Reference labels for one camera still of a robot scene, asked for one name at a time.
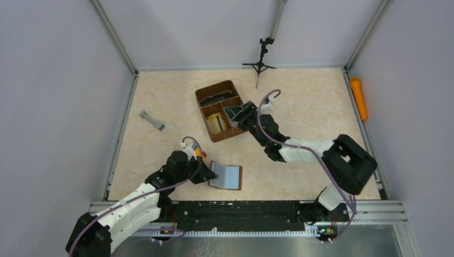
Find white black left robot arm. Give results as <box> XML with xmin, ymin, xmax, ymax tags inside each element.
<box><xmin>65</xmin><ymin>150</ymin><xmax>218</xmax><ymax>256</ymax></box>

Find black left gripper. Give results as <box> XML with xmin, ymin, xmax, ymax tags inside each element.
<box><xmin>175</xmin><ymin>155</ymin><xmax>217</xmax><ymax>184</ymax></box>

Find grey plastic dumbbell piece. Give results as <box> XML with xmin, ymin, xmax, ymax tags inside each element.
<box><xmin>139</xmin><ymin>110</ymin><xmax>165</xmax><ymax>131</ymax></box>

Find black cards in basket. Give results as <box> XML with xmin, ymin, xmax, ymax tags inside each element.
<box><xmin>200</xmin><ymin>92</ymin><xmax>235</xmax><ymax>107</ymax></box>

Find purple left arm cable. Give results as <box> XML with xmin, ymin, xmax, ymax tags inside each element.
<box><xmin>67</xmin><ymin>136</ymin><xmax>205</xmax><ymax>257</ymax></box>

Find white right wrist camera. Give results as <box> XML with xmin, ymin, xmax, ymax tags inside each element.
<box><xmin>260</xmin><ymin>101</ymin><xmax>274</xmax><ymax>115</ymax></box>

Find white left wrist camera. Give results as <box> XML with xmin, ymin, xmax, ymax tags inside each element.
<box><xmin>180</xmin><ymin>141</ymin><xmax>199</xmax><ymax>159</ymax></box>

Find orange cylinder handle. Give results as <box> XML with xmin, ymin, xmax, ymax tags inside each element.
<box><xmin>350</xmin><ymin>77</ymin><xmax>368</xmax><ymax>121</ymax></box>

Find black mini tripod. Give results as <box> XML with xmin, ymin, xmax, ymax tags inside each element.
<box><xmin>242</xmin><ymin>37</ymin><xmax>276</xmax><ymax>89</ymax></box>

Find gold cards in basket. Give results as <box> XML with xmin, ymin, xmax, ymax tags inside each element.
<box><xmin>207</xmin><ymin>112</ymin><xmax>226</xmax><ymax>134</ymax></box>

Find brown leather card holder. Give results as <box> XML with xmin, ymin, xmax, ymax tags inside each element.
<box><xmin>208</xmin><ymin>161</ymin><xmax>243</xmax><ymax>191</ymax></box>

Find brown wicker divided basket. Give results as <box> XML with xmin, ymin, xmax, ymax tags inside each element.
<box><xmin>195</xmin><ymin>80</ymin><xmax>244</xmax><ymax>142</ymax></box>

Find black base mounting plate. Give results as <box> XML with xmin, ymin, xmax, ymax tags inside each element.
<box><xmin>157</xmin><ymin>200</ymin><xmax>350</xmax><ymax>232</ymax></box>

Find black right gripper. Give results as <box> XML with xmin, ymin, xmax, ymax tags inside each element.
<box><xmin>224</xmin><ymin>101</ymin><xmax>267</xmax><ymax>147</ymax></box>

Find silver cards in basket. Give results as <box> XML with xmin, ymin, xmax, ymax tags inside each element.
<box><xmin>223</xmin><ymin>106</ymin><xmax>241</xmax><ymax>123</ymax></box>

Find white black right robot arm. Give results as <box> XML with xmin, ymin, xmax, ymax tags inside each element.
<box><xmin>223</xmin><ymin>101</ymin><xmax>377</xmax><ymax>221</ymax></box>

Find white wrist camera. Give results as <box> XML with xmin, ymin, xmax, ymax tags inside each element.
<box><xmin>180</xmin><ymin>141</ymin><xmax>199</xmax><ymax>159</ymax></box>
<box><xmin>260</xmin><ymin>101</ymin><xmax>274</xmax><ymax>115</ymax></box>

